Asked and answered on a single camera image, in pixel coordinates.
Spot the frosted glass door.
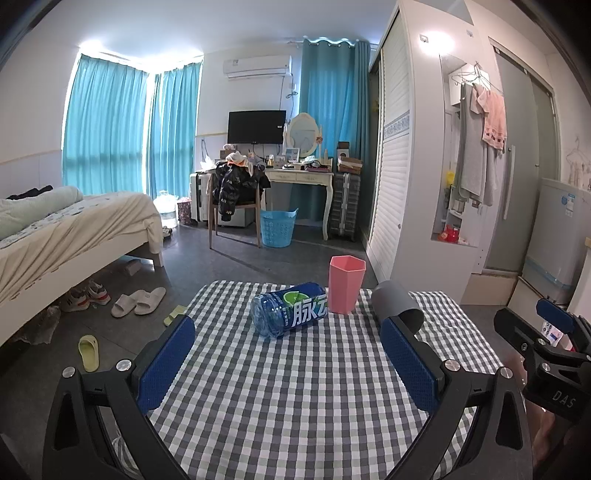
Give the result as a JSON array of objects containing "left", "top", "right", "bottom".
[{"left": 482, "top": 41, "right": 563, "bottom": 274}]

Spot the pink cup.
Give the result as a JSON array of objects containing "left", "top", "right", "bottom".
[{"left": 328, "top": 255, "right": 366, "bottom": 315}]

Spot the small white fridge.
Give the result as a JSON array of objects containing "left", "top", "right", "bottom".
[{"left": 522, "top": 178, "right": 591, "bottom": 306}]

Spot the bed with beige sheet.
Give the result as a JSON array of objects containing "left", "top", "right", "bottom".
[{"left": 0, "top": 187, "right": 166, "bottom": 347}]

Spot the clear plastic water jug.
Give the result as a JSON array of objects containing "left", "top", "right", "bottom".
[{"left": 154, "top": 190, "right": 179, "bottom": 228}]

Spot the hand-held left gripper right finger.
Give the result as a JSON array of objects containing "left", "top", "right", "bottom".
[{"left": 380, "top": 318, "right": 533, "bottom": 480}]

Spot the teal curtain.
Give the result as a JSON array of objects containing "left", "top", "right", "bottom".
[{"left": 299, "top": 38, "right": 373, "bottom": 223}]

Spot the wooden chair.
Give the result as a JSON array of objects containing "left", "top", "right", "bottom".
[{"left": 208, "top": 173, "right": 265, "bottom": 250}]

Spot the blue laundry basket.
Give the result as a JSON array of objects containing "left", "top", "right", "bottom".
[{"left": 260, "top": 209, "right": 299, "bottom": 249}]

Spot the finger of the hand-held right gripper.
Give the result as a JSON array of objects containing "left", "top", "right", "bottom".
[
  {"left": 493, "top": 307, "right": 542, "bottom": 357},
  {"left": 536, "top": 298, "right": 578, "bottom": 335}
]

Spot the pale green quilt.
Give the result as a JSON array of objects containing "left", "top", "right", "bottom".
[{"left": 0, "top": 187, "right": 85, "bottom": 241}]

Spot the dark cloth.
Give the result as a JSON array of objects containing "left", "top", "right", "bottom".
[{"left": 4, "top": 185, "right": 54, "bottom": 200}]

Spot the narrow blue curtain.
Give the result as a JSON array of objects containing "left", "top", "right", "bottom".
[{"left": 147, "top": 62, "right": 204, "bottom": 223}]

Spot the white wardrobe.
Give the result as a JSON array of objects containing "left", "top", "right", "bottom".
[{"left": 367, "top": 0, "right": 491, "bottom": 278}]

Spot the wire clothes hanger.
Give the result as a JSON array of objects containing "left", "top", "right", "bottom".
[{"left": 450, "top": 64, "right": 502, "bottom": 95}]

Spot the black television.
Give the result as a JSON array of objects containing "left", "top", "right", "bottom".
[{"left": 228, "top": 110, "right": 287, "bottom": 145}]

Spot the white dressing table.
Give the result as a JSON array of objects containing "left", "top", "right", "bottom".
[{"left": 262, "top": 166, "right": 335, "bottom": 241}]

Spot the dark grey suitcase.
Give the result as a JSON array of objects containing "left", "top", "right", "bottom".
[{"left": 329, "top": 172, "right": 362, "bottom": 243}]

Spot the pair of sneakers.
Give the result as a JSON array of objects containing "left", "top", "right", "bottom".
[{"left": 60, "top": 281, "right": 112, "bottom": 313}]

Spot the grey towel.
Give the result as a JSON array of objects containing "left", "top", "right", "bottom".
[{"left": 458, "top": 83, "right": 499, "bottom": 207}]

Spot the white air conditioner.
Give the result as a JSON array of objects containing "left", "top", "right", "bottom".
[{"left": 222, "top": 55, "right": 293, "bottom": 79}]

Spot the white suitcase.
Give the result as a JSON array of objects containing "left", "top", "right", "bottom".
[{"left": 189, "top": 172, "right": 214, "bottom": 223}]

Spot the grey cup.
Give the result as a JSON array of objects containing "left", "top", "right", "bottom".
[{"left": 370, "top": 280, "right": 424, "bottom": 335}]

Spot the black jacket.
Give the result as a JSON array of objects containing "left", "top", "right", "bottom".
[{"left": 211, "top": 161, "right": 271, "bottom": 221}]

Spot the pink towel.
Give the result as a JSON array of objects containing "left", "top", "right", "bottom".
[{"left": 477, "top": 88, "right": 508, "bottom": 151}]

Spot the grey slipper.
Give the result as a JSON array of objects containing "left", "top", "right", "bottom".
[
  {"left": 111, "top": 295, "right": 140, "bottom": 319},
  {"left": 134, "top": 287, "right": 167, "bottom": 316}
]

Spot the clear plastic bag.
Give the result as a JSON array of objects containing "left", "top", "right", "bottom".
[{"left": 17, "top": 305, "right": 62, "bottom": 345}]

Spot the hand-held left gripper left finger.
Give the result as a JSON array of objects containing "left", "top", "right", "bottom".
[{"left": 46, "top": 315, "right": 199, "bottom": 480}]

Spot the blue plastic bottle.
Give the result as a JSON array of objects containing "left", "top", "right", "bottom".
[{"left": 250, "top": 281, "right": 329, "bottom": 339}]

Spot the wide blue curtain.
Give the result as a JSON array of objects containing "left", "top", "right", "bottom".
[{"left": 62, "top": 53, "right": 149, "bottom": 197}]

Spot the grey checkered tablecloth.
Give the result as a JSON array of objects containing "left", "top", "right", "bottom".
[{"left": 147, "top": 279, "right": 509, "bottom": 480}]

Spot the white oval mirror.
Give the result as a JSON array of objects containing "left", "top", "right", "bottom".
[{"left": 283, "top": 112, "right": 324, "bottom": 160}]

